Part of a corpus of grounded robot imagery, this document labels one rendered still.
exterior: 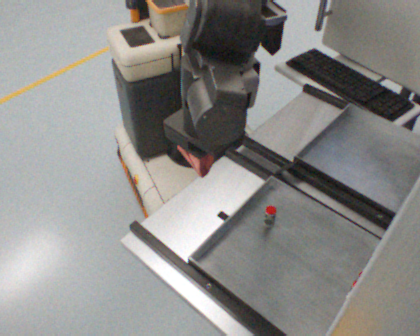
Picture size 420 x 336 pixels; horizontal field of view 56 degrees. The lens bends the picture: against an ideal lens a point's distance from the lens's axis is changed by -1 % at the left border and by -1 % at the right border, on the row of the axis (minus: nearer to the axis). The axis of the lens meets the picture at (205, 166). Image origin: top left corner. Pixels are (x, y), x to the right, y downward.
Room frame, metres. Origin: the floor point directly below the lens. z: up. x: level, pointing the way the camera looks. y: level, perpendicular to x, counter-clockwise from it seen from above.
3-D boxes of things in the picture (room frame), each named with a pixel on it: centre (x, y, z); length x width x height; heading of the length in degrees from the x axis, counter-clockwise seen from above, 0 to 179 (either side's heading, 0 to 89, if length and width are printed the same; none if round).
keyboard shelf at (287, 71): (1.08, -0.48, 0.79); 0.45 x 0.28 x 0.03; 38
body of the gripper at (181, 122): (0.42, 0.00, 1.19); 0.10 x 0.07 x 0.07; 47
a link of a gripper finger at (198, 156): (0.43, 0.01, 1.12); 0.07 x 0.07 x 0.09; 47
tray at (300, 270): (0.36, -0.18, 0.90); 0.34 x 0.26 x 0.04; 49
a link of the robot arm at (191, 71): (0.42, 0.00, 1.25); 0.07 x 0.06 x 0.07; 11
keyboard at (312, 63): (1.06, -0.45, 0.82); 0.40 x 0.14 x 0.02; 38
